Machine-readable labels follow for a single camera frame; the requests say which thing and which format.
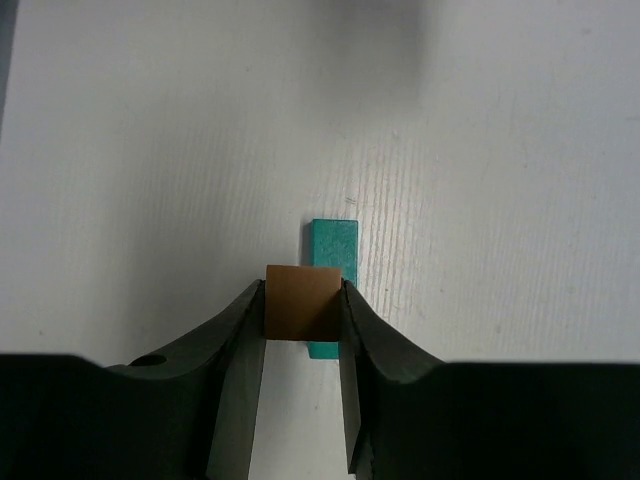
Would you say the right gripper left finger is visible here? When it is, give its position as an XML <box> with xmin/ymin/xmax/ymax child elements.
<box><xmin>1</xmin><ymin>280</ymin><xmax>266</xmax><ymax>479</ymax></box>

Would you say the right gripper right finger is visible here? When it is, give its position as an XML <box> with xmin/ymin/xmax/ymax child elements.
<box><xmin>339</xmin><ymin>282</ymin><xmax>639</xmax><ymax>479</ymax></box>

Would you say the tan rectangular wood block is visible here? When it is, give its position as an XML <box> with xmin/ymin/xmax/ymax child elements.
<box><xmin>264</xmin><ymin>265</ymin><xmax>342</xmax><ymax>342</ymax></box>

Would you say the teal arch wood block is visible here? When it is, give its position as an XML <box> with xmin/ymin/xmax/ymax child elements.
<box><xmin>301</xmin><ymin>218</ymin><xmax>359</xmax><ymax>361</ymax></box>

